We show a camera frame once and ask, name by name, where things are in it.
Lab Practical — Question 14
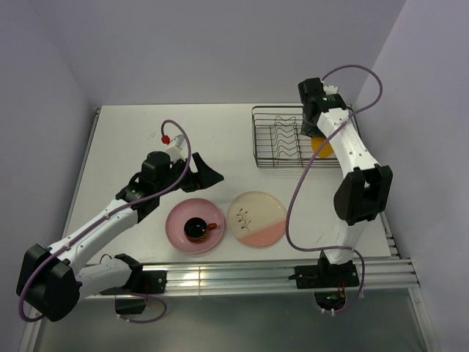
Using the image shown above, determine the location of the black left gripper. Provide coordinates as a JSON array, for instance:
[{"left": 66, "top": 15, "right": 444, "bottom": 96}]
[{"left": 155, "top": 153, "right": 223, "bottom": 196}]

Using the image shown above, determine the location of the yellow bowl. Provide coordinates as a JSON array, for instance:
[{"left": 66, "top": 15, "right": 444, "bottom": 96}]
[{"left": 311, "top": 136, "right": 333, "bottom": 158}]

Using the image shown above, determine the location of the orange and black teacup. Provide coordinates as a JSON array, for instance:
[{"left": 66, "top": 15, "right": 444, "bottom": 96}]
[{"left": 183, "top": 217, "right": 218, "bottom": 243}]

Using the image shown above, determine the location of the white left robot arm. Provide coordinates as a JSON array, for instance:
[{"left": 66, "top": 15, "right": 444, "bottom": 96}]
[{"left": 16, "top": 151, "right": 224, "bottom": 323}]

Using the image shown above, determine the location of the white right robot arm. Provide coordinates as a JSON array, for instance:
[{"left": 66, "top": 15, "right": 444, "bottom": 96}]
[{"left": 298, "top": 78, "right": 393, "bottom": 286}]

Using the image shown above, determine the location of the cream and pink floral plate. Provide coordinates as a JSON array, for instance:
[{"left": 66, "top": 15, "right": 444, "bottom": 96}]
[{"left": 226, "top": 191, "right": 287, "bottom": 248}]

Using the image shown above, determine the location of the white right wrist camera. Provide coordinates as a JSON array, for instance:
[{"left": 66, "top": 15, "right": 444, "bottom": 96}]
[{"left": 323, "top": 83, "right": 339, "bottom": 95}]

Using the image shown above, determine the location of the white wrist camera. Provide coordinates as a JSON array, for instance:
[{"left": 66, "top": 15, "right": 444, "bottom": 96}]
[
  {"left": 161, "top": 134, "right": 186, "bottom": 163},
  {"left": 323, "top": 83, "right": 339, "bottom": 95}
]

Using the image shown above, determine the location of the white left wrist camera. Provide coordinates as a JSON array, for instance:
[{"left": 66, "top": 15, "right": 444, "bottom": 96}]
[{"left": 161, "top": 134, "right": 186, "bottom": 163}]

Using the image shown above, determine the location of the black wire dish rack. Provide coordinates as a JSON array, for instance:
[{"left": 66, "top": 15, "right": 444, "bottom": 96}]
[{"left": 251, "top": 105, "right": 364, "bottom": 169}]

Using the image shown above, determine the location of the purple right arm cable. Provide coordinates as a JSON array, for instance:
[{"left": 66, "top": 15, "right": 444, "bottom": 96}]
[{"left": 285, "top": 65, "right": 384, "bottom": 312}]

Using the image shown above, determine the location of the aluminium table rail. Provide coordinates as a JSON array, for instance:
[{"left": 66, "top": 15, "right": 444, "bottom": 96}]
[{"left": 78, "top": 257, "right": 419, "bottom": 297}]

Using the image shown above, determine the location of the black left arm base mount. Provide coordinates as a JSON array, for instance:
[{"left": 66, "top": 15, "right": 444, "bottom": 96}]
[{"left": 114, "top": 271, "right": 167, "bottom": 316}]

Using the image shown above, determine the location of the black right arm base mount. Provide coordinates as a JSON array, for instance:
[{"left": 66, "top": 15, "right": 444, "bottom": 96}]
[{"left": 288, "top": 255, "right": 360, "bottom": 311}]

